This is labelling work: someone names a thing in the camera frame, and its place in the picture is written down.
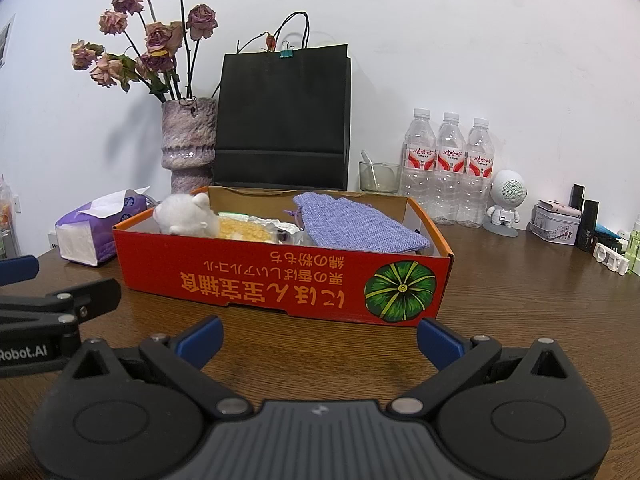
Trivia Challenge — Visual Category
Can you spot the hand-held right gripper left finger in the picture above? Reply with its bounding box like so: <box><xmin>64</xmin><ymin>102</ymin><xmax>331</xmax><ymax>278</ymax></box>
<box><xmin>60</xmin><ymin>316</ymin><xmax>252</xmax><ymax>422</ymax></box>

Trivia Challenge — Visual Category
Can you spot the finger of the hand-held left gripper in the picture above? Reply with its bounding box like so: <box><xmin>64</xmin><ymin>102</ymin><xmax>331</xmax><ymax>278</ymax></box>
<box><xmin>0</xmin><ymin>255</ymin><xmax>40</xmax><ymax>288</ymax></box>
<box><xmin>0</xmin><ymin>280</ymin><xmax>122</xmax><ymax>331</ymax></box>

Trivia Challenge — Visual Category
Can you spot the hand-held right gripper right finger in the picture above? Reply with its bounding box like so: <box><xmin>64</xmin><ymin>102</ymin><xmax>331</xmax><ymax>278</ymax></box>
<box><xmin>387</xmin><ymin>317</ymin><xmax>577</xmax><ymax>419</ymax></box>

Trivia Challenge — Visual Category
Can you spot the red cardboard box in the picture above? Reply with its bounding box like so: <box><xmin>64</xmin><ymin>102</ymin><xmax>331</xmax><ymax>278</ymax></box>
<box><xmin>112</xmin><ymin>185</ymin><xmax>456</xmax><ymax>327</ymax></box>

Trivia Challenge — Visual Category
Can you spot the white and yellow plush toy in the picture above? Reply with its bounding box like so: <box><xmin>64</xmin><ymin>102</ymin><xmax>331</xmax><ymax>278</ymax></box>
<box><xmin>152</xmin><ymin>192</ymin><xmax>296</xmax><ymax>241</ymax></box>

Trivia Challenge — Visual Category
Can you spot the purple fabric pouch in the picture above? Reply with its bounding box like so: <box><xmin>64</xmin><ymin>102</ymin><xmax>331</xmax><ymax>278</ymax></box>
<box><xmin>282</xmin><ymin>192</ymin><xmax>431</xmax><ymax>253</ymax></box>

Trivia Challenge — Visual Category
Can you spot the colourful snack packet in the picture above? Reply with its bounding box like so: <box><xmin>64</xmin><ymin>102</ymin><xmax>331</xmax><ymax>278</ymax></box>
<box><xmin>0</xmin><ymin>175</ymin><xmax>21</xmax><ymax>259</ymax></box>

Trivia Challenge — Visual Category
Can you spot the purple tissue pack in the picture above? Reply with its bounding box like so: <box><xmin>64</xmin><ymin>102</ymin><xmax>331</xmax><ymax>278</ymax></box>
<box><xmin>55</xmin><ymin>186</ymin><xmax>156</xmax><ymax>267</ymax></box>

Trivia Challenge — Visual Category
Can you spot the white tin box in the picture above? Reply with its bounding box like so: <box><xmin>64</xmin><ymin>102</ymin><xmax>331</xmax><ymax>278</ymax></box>
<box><xmin>529</xmin><ymin>206</ymin><xmax>581</xmax><ymax>246</ymax></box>

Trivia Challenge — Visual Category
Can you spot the white robot-shaped speaker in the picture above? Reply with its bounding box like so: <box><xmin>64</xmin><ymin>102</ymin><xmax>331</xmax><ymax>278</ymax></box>
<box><xmin>482</xmin><ymin>169</ymin><xmax>528</xmax><ymax>237</ymax></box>

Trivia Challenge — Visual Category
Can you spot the clear glass cup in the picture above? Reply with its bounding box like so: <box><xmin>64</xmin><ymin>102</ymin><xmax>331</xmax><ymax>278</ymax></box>
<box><xmin>359</xmin><ymin>161</ymin><xmax>403</xmax><ymax>195</ymax></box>

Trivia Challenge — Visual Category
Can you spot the pink case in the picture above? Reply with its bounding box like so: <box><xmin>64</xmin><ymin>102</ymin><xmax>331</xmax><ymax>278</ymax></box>
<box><xmin>536</xmin><ymin>200</ymin><xmax>583</xmax><ymax>218</ymax></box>

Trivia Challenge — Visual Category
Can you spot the clear water bottle red label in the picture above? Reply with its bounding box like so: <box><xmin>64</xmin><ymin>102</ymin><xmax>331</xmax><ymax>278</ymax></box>
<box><xmin>459</xmin><ymin>118</ymin><xmax>493</xmax><ymax>228</ymax></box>
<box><xmin>435</xmin><ymin>112</ymin><xmax>468</xmax><ymax>226</ymax></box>
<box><xmin>402</xmin><ymin>107</ymin><xmax>437</xmax><ymax>223</ymax></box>

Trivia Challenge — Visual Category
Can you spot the purple textured ceramic vase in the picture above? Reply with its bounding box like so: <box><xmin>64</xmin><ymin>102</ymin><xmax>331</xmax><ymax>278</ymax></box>
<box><xmin>161</xmin><ymin>97</ymin><xmax>218</xmax><ymax>196</ymax></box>

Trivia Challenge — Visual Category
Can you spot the white plastic clip block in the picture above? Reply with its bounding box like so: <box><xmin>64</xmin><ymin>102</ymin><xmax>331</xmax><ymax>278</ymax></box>
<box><xmin>592</xmin><ymin>242</ymin><xmax>630</xmax><ymax>275</ymax></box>

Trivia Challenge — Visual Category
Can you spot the white spoon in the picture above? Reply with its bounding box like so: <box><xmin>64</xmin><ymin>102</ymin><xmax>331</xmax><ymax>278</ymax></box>
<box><xmin>361</xmin><ymin>150</ymin><xmax>379</xmax><ymax>187</ymax></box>

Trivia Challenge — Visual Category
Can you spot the teal flat box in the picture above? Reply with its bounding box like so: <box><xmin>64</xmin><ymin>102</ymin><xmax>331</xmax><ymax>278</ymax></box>
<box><xmin>595</xmin><ymin>224</ymin><xmax>624</xmax><ymax>253</ymax></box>

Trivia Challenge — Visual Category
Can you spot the green spray bottle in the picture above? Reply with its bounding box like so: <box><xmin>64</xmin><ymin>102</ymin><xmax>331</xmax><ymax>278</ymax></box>
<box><xmin>626</xmin><ymin>214</ymin><xmax>640</xmax><ymax>276</ymax></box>

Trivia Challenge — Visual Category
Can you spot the black paper bag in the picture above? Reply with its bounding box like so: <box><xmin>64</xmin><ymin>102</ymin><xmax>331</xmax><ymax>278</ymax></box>
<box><xmin>212</xmin><ymin>10</ymin><xmax>352</xmax><ymax>192</ymax></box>

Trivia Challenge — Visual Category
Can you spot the dried pink rose bouquet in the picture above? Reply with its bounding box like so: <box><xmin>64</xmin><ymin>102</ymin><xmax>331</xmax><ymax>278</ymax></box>
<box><xmin>70</xmin><ymin>0</ymin><xmax>277</xmax><ymax>103</ymax></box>

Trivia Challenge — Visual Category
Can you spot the wall picture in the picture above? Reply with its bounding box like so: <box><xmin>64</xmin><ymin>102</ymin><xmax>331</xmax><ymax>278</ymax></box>
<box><xmin>0</xmin><ymin>12</ymin><xmax>16</xmax><ymax>69</ymax></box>

